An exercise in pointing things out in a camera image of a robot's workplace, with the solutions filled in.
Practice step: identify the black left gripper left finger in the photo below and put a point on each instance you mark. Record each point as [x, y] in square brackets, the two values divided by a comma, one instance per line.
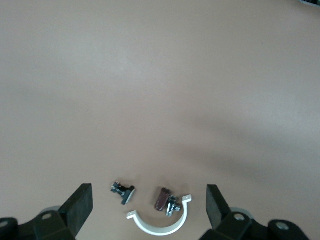
[75, 210]

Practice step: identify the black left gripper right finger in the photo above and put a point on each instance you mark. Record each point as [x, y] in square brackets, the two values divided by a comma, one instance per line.
[217, 207]

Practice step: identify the brown cylinder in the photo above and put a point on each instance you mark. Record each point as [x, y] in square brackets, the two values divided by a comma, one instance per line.
[161, 199]

